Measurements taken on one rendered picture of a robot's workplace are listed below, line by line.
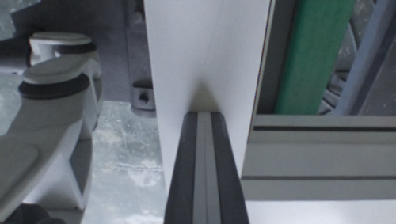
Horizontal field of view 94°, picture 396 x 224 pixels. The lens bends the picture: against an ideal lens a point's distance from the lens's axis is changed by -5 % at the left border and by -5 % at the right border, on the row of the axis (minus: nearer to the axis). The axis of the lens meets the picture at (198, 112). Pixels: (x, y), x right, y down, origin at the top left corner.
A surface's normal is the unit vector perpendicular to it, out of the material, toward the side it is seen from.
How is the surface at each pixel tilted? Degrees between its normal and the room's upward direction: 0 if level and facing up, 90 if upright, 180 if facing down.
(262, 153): 90
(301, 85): 0
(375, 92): 0
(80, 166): 90
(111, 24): 0
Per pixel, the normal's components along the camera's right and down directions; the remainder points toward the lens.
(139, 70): -0.02, 0.51
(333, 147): 0.00, -0.86
